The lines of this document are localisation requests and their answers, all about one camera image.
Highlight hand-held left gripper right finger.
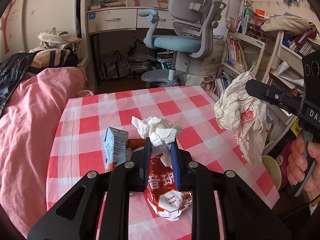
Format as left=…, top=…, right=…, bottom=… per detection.
left=170, top=141, right=292, bottom=240

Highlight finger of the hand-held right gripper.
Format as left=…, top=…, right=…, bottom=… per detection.
left=245, top=79, right=305, bottom=118

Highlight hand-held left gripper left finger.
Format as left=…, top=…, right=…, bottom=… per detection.
left=27, top=137, right=153, bottom=240

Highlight white tissue wad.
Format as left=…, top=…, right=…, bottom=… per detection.
left=147, top=122, right=183, bottom=167

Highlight white plastic bag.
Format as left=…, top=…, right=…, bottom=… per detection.
left=214, top=71, right=268, bottom=165

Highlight person's right hand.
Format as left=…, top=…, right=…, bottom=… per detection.
left=286, top=134, right=320, bottom=204

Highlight row of dark spine books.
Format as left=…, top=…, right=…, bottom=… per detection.
left=265, top=75, right=304, bottom=97

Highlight open white booklet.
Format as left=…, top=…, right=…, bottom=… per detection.
left=276, top=61, right=304, bottom=80

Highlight blue milk carton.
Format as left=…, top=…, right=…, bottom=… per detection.
left=103, top=127, right=129, bottom=173

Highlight red snack bag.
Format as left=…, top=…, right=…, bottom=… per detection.
left=146, top=152, right=194, bottom=222

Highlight white tilted shelf cart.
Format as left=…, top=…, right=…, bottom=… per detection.
left=262, top=30, right=320, bottom=130

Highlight pile of papers and folders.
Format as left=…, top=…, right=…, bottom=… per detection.
left=215, top=72, right=234, bottom=98

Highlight row of red spine books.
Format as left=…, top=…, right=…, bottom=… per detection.
left=227, top=39, right=249, bottom=72

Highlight cream cloth bundle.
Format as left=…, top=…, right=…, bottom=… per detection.
left=261, top=15, right=313, bottom=34

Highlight red checkered tablecloth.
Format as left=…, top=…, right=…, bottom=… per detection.
left=46, top=85, right=280, bottom=240

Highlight white tote bag tree print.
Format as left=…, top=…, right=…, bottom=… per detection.
left=190, top=39, right=228, bottom=80

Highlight pale yellow stool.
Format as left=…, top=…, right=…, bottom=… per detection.
left=261, top=155, right=282, bottom=190

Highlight row of upright books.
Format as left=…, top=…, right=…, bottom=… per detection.
left=225, top=0, right=255, bottom=34

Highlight blue white printed bag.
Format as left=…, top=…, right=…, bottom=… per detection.
left=156, top=56, right=175, bottom=70

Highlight grey blue desk chair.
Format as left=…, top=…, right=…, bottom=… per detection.
left=138, top=0, right=227, bottom=88

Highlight clear bag black trim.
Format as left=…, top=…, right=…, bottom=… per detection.
left=127, top=40, right=158, bottom=78
left=100, top=51, right=128, bottom=80

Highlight pink bed sheet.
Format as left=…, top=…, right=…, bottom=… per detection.
left=0, top=66, right=94, bottom=238

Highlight beige striped cloth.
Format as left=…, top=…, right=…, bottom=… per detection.
left=27, top=49, right=80, bottom=68

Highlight white desk with drawers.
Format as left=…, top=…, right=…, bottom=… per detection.
left=86, top=5, right=175, bottom=85

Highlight beige canvas bag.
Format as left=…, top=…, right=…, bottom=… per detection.
left=37, top=29, right=83, bottom=53

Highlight black puffer jacket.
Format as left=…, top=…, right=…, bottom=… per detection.
left=0, top=51, right=50, bottom=117

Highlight white wardrobe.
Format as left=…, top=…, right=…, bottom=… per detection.
left=0, top=0, right=87, bottom=55

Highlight canvas bag red handles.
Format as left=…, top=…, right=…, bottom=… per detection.
left=200, top=75, right=220, bottom=93

